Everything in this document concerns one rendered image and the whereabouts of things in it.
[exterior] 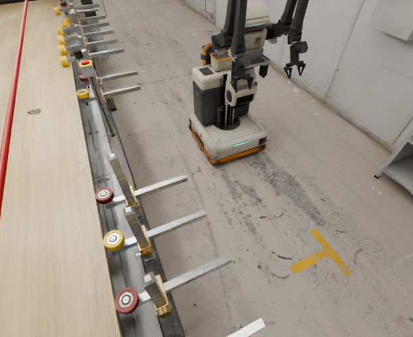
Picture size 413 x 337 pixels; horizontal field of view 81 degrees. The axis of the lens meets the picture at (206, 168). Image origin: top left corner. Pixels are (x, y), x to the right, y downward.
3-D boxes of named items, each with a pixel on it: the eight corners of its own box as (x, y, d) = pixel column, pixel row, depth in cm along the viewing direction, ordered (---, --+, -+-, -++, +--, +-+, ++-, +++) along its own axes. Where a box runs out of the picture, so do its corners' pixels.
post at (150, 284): (170, 308, 107) (152, 269, 72) (173, 317, 105) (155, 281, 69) (163, 312, 106) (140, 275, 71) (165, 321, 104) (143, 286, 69)
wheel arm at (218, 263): (227, 256, 104) (228, 252, 100) (231, 263, 102) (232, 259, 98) (125, 303, 92) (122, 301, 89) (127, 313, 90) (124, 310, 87)
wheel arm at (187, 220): (204, 212, 120) (203, 208, 117) (206, 218, 118) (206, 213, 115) (115, 248, 109) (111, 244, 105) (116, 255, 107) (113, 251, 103)
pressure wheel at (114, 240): (111, 261, 105) (103, 249, 96) (110, 244, 110) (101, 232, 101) (130, 255, 106) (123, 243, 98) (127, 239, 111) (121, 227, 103)
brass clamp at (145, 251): (147, 229, 115) (145, 223, 111) (155, 254, 107) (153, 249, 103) (133, 234, 113) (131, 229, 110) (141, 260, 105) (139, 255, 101)
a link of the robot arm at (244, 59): (242, 45, 152) (230, 47, 150) (252, 42, 142) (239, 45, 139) (244, 65, 157) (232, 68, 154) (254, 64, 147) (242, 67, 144)
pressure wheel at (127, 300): (130, 324, 89) (121, 317, 81) (118, 307, 93) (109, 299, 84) (148, 307, 93) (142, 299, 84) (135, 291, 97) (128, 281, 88)
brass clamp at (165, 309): (162, 277, 98) (160, 273, 94) (174, 312, 90) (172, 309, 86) (148, 284, 97) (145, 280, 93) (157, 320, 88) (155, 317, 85)
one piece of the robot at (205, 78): (193, 122, 270) (188, 44, 208) (236, 111, 284) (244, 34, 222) (205, 141, 249) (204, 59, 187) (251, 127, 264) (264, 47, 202)
